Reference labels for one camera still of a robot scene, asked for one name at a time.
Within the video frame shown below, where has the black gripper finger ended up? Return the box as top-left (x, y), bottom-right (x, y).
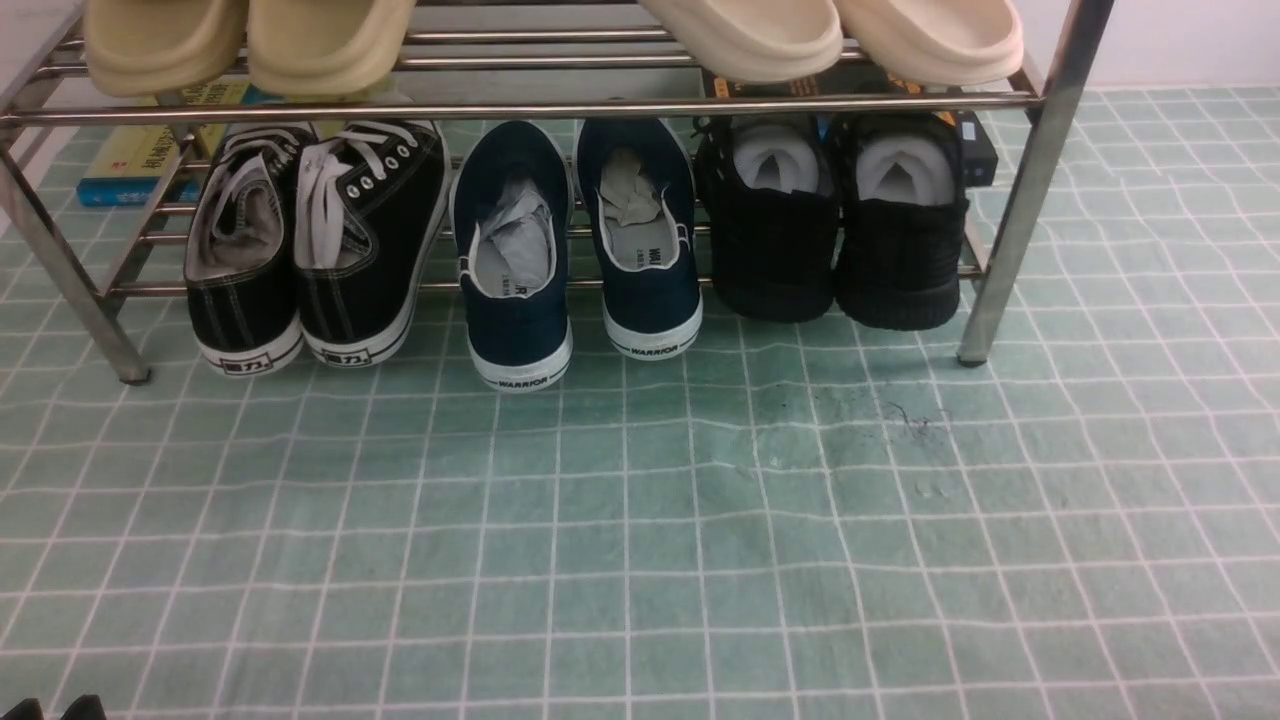
top-left (60, 694), bottom-right (108, 720)

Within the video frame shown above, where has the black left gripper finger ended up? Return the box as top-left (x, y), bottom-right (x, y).
top-left (1, 698), bottom-right (44, 720)

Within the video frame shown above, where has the black knit sneaker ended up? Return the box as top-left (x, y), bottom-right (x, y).
top-left (692, 117), bottom-right (840, 323)
top-left (826, 113), bottom-right (969, 332)

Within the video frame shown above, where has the navy slip-on shoe left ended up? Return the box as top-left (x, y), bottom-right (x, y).
top-left (449, 120), bottom-right (575, 393)

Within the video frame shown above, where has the navy slip-on shoe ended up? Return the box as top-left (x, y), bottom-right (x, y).
top-left (449, 120), bottom-right (575, 393)
top-left (573, 117), bottom-right (703, 361)

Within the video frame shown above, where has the navy slip-on shoe right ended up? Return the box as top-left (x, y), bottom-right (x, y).
top-left (573, 117), bottom-right (703, 361)

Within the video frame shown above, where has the stainless steel shoe rack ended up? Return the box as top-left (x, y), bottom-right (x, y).
top-left (3, 1), bottom-right (1114, 386)

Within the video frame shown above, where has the black canvas sneaker left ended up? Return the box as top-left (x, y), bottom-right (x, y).
top-left (183, 122), bottom-right (317, 379)

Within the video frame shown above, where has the black canvas sneaker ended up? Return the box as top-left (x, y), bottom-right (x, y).
top-left (183, 122), bottom-right (317, 379)
top-left (293, 120), bottom-right (453, 369)

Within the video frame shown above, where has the yellow blue book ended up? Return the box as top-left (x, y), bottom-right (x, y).
top-left (76, 79), bottom-right (282, 208)

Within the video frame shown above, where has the black canvas sneaker right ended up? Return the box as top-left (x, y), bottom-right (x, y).
top-left (293, 120), bottom-right (453, 369)

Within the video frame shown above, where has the tan slipper far left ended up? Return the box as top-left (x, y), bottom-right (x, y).
top-left (81, 1), bottom-right (250, 97)

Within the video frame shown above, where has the tan slipper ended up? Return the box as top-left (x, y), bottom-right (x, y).
top-left (247, 1), bottom-right (417, 97)
top-left (81, 1), bottom-right (250, 97)

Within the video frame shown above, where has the green checkered floor mat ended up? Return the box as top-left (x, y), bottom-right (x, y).
top-left (1, 88), bottom-right (1279, 719)

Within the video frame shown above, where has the cream slipper inner right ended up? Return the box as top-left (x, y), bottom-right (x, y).
top-left (639, 1), bottom-right (845, 85)

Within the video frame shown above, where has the cream slipper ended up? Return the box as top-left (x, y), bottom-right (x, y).
top-left (639, 1), bottom-right (845, 85)
top-left (835, 1), bottom-right (1025, 86)

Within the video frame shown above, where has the black orange book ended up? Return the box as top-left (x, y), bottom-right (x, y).
top-left (701, 63), bottom-right (998, 188)

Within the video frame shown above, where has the cream slipper far right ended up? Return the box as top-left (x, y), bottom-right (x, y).
top-left (835, 1), bottom-right (1025, 86)

